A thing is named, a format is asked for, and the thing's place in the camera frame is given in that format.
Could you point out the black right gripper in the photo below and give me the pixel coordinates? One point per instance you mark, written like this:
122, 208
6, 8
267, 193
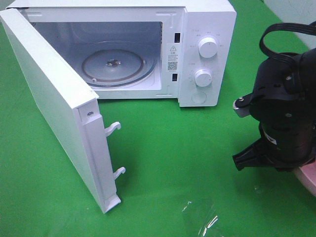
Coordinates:
262, 153

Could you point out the round white door release button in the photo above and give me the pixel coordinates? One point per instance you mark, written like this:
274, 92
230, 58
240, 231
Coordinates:
199, 97

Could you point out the white microwave knob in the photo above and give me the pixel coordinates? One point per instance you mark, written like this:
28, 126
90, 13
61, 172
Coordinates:
203, 78
207, 47

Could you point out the pink round plate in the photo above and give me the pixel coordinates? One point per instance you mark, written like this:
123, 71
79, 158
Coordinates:
307, 176

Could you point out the white microwave door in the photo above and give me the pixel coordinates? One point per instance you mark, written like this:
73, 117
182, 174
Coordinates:
69, 106

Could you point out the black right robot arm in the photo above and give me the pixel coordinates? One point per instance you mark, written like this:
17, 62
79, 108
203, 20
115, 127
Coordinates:
284, 103

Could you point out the white microwave oven body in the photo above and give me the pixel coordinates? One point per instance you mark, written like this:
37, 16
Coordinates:
175, 27

